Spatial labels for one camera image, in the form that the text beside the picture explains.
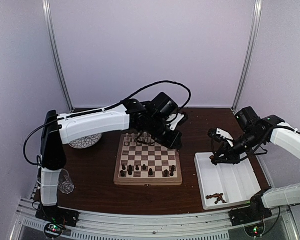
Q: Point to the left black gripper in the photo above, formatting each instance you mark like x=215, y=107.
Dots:
x=171, y=144

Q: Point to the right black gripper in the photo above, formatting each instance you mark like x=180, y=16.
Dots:
x=226, y=149

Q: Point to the dark king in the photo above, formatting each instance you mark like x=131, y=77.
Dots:
x=150, y=172

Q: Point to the wooden chess board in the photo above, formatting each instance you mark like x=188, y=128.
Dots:
x=158, y=158

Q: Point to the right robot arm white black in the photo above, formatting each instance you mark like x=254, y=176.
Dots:
x=258, y=132

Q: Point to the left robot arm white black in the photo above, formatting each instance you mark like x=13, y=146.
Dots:
x=159, y=117

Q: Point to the white chess pieces row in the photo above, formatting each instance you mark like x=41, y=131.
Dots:
x=138, y=140

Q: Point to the brown chess piece pile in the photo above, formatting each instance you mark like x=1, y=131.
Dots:
x=217, y=196

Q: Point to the white plastic compartment tray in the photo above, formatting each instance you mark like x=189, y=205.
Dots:
x=237, y=182

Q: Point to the patterned ceramic plate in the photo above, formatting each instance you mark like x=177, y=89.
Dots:
x=86, y=142

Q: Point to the clear drinking glass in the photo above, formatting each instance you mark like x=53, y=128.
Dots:
x=65, y=184

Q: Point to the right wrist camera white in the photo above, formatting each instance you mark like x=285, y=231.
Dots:
x=219, y=135

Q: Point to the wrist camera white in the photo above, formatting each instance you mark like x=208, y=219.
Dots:
x=175, y=120
x=219, y=135

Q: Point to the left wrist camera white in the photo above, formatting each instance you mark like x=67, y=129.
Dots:
x=175, y=120

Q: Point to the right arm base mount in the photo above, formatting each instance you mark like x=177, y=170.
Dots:
x=243, y=216

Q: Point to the front aluminium rail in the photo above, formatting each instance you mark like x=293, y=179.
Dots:
x=215, y=225

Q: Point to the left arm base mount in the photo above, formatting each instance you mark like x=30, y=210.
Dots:
x=58, y=217

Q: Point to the right aluminium frame post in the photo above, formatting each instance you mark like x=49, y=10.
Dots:
x=253, y=36

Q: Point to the aluminium frame post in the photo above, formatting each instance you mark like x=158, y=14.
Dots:
x=55, y=53
x=253, y=36

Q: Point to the left aluminium frame post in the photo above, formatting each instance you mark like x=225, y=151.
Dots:
x=55, y=53

